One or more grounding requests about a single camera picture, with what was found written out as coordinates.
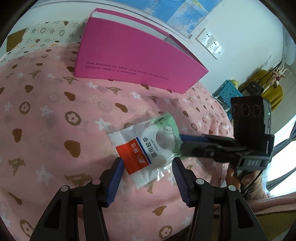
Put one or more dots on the pink cardboard box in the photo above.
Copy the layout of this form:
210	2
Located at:
127	58

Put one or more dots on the pink printed blanket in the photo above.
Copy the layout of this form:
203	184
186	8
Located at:
57	104

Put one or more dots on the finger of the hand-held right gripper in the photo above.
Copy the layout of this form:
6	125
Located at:
208	150
192	138

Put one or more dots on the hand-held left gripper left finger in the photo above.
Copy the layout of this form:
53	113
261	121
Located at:
115	180

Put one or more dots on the yellow hanging garment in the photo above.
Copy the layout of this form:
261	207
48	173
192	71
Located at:
275	92

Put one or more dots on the white star print pillow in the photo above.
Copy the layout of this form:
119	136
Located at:
46	32

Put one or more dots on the small pink hanging toy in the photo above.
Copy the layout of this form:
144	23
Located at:
278	75

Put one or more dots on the blue plastic rack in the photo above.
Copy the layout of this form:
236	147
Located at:
229	91

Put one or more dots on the colourful wall map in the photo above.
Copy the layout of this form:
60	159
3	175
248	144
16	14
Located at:
180	14

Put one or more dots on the person's right forearm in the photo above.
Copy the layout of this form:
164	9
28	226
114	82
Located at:
256	193

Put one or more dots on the black handbag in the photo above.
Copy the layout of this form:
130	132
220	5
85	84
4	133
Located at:
253	89

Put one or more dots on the white wall socket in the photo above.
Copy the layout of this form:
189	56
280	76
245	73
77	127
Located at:
204	36

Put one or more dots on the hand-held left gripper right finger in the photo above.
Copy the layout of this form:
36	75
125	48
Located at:
180	180

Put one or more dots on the white air conditioner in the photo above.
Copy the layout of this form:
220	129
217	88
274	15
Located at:
290	46

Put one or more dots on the person's right hand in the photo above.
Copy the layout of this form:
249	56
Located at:
251	178

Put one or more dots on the medical tape packet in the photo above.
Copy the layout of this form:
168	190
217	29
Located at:
143	157

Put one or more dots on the yellow-green cup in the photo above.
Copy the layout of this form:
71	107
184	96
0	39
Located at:
233	83

